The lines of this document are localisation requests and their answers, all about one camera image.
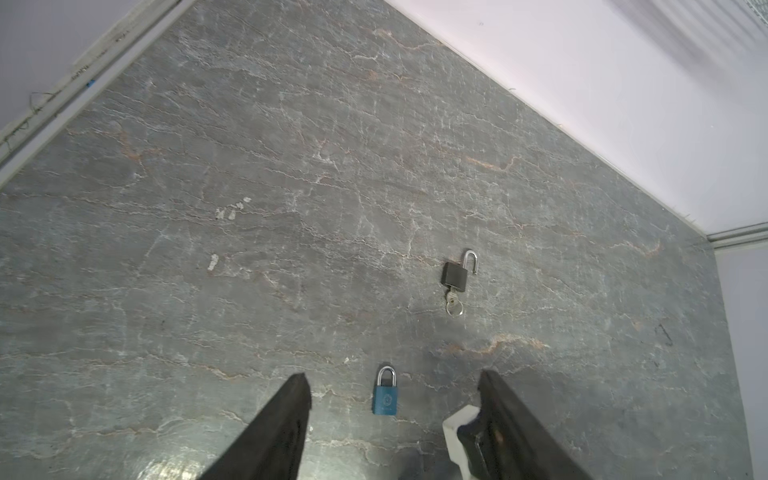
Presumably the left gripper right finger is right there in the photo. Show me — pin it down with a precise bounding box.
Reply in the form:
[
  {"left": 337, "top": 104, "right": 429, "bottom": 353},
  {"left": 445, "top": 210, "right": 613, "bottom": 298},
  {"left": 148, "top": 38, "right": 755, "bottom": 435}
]
[{"left": 458, "top": 370, "right": 590, "bottom": 479}]

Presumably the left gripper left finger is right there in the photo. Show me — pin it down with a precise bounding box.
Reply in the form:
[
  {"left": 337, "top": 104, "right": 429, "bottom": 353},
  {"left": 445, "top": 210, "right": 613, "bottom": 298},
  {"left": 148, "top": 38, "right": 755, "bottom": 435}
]
[{"left": 201, "top": 373, "right": 312, "bottom": 480}]

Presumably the blue padlock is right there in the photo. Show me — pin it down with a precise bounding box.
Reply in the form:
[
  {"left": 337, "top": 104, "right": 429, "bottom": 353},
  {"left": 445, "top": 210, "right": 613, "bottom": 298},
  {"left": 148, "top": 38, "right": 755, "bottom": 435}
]
[{"left": 372, "top": 365, "right": 398, "bottom": 416}]

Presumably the silver key with ring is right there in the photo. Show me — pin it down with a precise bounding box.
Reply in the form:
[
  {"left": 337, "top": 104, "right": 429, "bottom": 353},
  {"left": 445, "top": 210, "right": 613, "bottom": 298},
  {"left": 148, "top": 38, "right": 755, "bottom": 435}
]
[{"left": 445, "top": 288, "right": 465, "bottom": 317}]

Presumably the black padlock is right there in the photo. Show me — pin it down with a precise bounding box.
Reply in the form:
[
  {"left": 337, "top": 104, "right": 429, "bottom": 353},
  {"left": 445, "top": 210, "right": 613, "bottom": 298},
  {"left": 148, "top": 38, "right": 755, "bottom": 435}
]
[{"left": 441, "top": 249, "right": 478, "bottom": 293}]

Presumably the aluminium enclosure frame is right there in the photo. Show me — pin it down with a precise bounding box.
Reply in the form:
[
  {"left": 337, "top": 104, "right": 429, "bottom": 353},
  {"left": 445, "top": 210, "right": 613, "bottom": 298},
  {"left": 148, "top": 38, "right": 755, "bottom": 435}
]
[{"left": 1, "top": 1, "right": 193, "bottom": 184}]

